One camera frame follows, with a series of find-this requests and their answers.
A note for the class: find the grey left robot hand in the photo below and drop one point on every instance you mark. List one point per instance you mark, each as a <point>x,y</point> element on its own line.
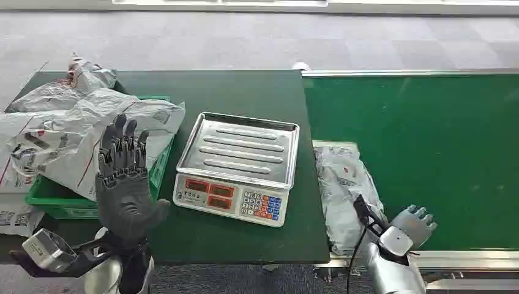
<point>123,199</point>

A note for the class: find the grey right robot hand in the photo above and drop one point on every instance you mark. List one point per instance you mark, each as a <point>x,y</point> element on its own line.
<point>413,225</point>

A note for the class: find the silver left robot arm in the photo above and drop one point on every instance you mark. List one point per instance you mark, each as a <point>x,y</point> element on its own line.
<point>103,274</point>

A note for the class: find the green plastic crate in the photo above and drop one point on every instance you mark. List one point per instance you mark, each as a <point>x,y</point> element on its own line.
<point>61,203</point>

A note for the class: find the large grey parcel bag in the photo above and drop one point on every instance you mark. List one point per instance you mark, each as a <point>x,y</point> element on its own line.
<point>93,134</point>

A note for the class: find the green conveyor belt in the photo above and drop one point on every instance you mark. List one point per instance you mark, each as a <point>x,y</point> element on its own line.
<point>438,154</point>

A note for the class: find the flat grey parcel bag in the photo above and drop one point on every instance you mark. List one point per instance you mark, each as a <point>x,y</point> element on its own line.
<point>344,190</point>

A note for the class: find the white electronic weighing scale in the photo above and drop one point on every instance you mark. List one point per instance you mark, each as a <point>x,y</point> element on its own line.
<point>227,201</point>

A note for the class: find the grey parcel bag with barcodes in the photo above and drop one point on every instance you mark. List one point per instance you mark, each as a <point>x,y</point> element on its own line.
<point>14,190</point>

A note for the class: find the crumpled grey parcel bag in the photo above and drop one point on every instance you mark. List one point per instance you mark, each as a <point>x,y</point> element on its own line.
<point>52,95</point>

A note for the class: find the steel scale pan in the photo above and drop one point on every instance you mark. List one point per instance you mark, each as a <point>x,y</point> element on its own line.
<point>241,150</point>

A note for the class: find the small knotted grey parcel bag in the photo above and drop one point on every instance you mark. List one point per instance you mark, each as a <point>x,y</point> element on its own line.
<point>91,75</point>

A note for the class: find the small white round object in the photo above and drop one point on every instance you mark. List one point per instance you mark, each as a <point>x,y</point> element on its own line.
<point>301,66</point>

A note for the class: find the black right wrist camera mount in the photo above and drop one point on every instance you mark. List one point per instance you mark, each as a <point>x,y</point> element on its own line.
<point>367,213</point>

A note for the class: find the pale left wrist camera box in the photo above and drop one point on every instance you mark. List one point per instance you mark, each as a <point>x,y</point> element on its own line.
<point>48,249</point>

